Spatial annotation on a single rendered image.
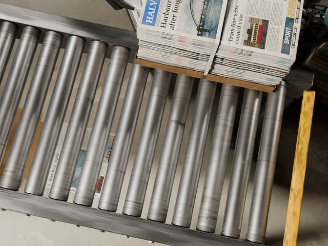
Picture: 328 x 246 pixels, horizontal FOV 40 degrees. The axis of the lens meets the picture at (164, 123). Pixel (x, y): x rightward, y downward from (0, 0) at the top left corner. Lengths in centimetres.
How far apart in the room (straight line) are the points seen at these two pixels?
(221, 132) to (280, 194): 90
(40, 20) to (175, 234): 69
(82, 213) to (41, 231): 84
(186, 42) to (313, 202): 123
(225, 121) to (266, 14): 31
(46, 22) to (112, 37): 19
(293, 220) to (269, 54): 43
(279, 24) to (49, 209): 72
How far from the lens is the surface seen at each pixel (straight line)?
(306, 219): 209
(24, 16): 135
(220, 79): 122
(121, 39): 128
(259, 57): 107
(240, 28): 106
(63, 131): 203
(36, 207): 119
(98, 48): 128
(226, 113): 123
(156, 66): 122
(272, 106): 127
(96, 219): 117
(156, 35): 106
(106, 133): 120
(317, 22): 133
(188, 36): 103
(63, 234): 199
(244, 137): 122
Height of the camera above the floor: 196
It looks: 75 degrees down
